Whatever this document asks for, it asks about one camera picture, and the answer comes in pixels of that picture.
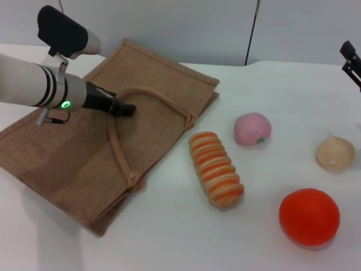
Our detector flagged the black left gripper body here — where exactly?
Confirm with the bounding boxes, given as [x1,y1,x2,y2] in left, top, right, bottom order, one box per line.
[81,81,118,114]

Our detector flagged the brown jute handbag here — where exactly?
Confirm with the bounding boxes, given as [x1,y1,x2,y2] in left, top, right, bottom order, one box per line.
[0,38,221,238]

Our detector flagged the pink peach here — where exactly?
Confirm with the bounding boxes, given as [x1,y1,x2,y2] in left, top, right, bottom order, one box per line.
[233,112,273,147]

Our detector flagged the orange fruit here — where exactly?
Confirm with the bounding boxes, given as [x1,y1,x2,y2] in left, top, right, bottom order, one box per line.
[279,188,341,246]

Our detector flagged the beige round bun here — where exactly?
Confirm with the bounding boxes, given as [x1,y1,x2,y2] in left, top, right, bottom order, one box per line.
[315,136,356,171]

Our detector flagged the orange striped bread loaf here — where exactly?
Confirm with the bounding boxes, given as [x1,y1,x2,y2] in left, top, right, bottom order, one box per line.
[188,131,245,210]

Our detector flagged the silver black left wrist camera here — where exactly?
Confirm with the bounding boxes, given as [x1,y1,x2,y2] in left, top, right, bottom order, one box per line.
[37,5,103,60]

